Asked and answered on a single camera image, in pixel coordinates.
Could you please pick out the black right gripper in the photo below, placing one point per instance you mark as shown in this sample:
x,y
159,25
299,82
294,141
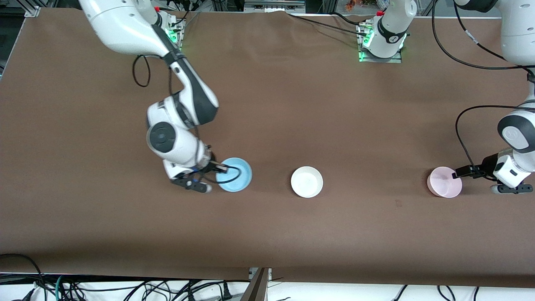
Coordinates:
x,y
210,166

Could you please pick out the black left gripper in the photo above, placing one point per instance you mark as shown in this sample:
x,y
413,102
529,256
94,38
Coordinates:
x,y
487,162

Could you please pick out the blue plastic bowl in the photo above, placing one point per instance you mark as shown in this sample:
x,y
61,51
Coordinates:
x,y
240,184

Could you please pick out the pink plastic bowl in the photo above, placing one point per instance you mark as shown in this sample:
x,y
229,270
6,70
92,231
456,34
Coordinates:
x,y
443,184

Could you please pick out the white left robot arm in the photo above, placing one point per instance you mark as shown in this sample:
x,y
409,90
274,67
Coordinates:
x,y
518,33

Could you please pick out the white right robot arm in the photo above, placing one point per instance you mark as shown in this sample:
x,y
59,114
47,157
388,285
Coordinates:
x,y
125,29

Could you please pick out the white plastic bowl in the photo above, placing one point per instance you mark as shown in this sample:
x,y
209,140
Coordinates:
x,y
306,182

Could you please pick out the brown table cover sheet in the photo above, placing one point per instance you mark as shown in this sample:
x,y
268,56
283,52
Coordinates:
x,y
292,104

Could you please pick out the black power plug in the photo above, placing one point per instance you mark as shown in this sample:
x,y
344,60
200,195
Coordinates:
x,y
227,291

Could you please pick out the grey power strip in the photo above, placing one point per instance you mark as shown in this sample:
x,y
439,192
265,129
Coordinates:
x,y
273,5

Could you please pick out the colourful printed package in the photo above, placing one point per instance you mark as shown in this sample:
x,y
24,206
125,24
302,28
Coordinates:
x,y
359,4

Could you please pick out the aluminium frame profile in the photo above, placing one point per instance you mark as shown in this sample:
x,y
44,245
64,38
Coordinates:
x,y
257,286

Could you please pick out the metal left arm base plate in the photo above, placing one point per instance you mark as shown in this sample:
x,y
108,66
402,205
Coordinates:
x,y
397,60

